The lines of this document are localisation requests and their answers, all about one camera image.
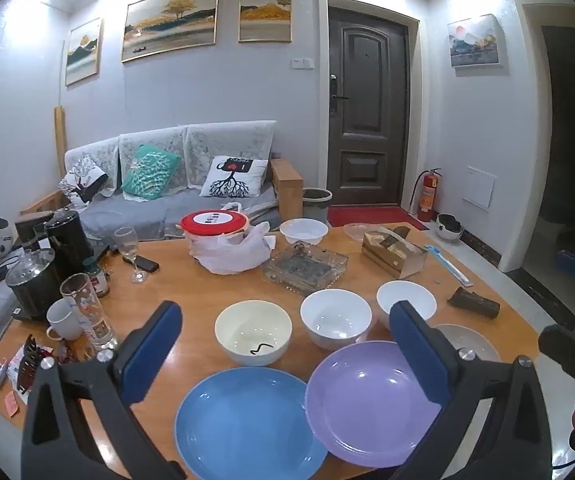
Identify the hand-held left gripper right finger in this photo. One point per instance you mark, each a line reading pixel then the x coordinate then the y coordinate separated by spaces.
pixel 412 355

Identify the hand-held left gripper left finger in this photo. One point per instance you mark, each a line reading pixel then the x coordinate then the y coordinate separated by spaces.
pixel 152 350

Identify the grey plate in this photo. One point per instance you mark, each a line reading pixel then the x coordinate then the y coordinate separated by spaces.
pixel 467 337

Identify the purple plate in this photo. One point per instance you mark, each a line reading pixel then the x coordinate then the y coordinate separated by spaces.
pixel 367 405

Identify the cream bowl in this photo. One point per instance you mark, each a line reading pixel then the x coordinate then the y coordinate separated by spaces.
pixel 252 330

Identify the blue plate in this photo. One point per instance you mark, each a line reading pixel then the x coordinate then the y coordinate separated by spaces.
pixel 247 430

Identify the dark brown case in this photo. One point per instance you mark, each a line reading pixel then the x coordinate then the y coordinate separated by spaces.
pixel 473 303

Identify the printed drinking glass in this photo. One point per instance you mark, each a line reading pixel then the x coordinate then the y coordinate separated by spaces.
pixel 84 305

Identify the black phone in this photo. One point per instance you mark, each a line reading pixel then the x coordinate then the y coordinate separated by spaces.
pixel 146 263

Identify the jar with green lid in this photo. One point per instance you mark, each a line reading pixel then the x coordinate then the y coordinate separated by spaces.
pixel 97 280

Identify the white mug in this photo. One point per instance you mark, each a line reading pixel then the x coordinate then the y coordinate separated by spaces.
pixel 62 322

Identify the blue and white toothbrush pack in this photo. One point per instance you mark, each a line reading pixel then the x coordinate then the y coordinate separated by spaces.
pixel 450 266

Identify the gold tissue box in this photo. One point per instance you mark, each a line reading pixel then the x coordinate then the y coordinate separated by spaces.
pixel 392 255

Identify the wine glass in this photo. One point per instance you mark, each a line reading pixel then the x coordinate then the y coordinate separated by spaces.
pixel 128 245

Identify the white plastic bag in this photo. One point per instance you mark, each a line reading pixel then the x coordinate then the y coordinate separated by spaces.
pixel 232 257

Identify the black and white helmet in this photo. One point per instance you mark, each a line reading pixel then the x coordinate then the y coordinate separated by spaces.
pixel 449 227

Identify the tall black kettle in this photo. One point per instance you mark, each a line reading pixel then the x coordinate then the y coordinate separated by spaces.
pixel 69 245

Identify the clear plastic lid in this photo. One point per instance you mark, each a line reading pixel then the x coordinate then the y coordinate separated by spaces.
pixel 355 231

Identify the black kettle with glass lid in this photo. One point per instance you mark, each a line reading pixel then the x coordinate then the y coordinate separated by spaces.
pixel 32 285

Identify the glass ashtray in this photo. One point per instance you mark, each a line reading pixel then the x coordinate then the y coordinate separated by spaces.
pixel 305 267

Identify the grey sofa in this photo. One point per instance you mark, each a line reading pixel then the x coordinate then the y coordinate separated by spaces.
pixel 132 212

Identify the container with red lid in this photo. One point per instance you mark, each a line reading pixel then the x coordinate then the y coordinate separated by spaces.
pixel 213 222

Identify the red doormat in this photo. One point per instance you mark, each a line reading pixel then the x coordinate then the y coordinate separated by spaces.
pixel 372 216

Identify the pink eraser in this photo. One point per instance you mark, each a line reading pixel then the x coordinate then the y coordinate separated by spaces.
pixel 12 404

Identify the red fire extinguisher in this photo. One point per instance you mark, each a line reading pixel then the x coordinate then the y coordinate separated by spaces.
pixel 428 195

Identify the white plastic bowl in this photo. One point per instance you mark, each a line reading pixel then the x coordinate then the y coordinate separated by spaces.
pixel 303 230

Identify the teal patterned pillow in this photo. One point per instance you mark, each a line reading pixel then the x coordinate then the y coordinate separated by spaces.
pixel 150 172

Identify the grey trash bin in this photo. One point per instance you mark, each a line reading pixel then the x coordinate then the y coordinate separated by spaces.
pixel 316 202

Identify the white and black tree pillow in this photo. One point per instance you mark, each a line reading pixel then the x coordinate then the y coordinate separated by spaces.
pixel 81 180

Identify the white pillow with tree roots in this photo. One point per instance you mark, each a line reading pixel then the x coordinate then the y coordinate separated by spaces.
pixel 235 177

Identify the lace sofa cover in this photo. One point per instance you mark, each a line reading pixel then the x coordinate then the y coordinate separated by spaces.
pixel 197 152

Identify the wooden side cabinet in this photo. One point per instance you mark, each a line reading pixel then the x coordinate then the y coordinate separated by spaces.
pixel 287 187

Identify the wooden board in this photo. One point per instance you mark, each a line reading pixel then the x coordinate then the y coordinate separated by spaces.
pixel 60 140

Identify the dark brown door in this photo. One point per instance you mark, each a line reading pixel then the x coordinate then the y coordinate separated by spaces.
pixel 367 110

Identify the narrow framed landscape painting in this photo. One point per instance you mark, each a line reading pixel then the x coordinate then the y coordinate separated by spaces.
pixel 83 52

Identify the frameless mountain painting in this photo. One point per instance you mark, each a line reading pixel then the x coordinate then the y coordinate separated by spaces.
pixel 473 40

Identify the wide framed landscape painting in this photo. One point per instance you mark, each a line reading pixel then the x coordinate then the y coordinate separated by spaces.
pixel 170 25

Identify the square framed tree painting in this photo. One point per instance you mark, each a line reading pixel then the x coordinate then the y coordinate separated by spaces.
pixel 265 12

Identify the white wall panel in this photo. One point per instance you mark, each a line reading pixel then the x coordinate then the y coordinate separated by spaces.
pixel 480 187

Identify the white light switch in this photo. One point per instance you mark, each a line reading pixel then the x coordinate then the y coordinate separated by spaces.
pixel 301 63

